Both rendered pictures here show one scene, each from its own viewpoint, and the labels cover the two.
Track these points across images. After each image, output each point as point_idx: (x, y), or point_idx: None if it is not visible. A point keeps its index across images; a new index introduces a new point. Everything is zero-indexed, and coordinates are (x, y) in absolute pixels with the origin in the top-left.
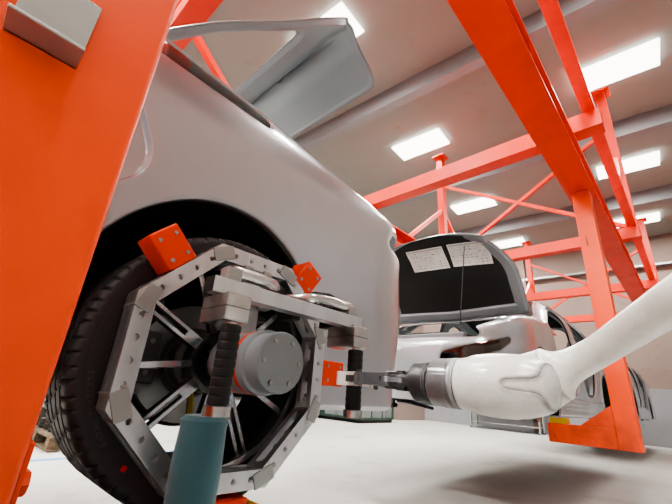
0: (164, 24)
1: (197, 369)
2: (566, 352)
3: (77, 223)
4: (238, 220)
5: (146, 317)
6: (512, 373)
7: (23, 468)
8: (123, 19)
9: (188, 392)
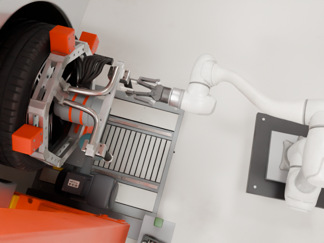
0: (106, 229)
1: None
2: (222, 77)
3: (118, 231)
4: None
5: (49, 155)
6: (202, 113)
7: (124, 223)
8: (104, 242)
9: (51, 119)
